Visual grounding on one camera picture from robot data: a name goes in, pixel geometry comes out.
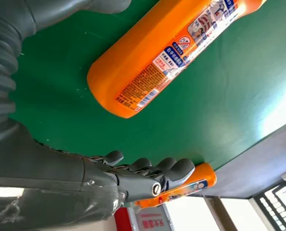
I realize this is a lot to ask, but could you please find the dark window grille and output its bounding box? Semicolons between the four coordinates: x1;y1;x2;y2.
253;178;286;231

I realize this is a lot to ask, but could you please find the red and white sign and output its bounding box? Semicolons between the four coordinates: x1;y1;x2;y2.
114;206;175;231

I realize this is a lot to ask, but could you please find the orange bottle with cartoon label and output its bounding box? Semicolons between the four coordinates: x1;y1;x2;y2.
133;162;217;210

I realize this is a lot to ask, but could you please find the grey metal post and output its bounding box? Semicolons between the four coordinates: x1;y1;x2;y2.
203;195;238;231

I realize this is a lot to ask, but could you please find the ribbed grey right arm sleeve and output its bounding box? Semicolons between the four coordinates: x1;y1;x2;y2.
0;9;22;143

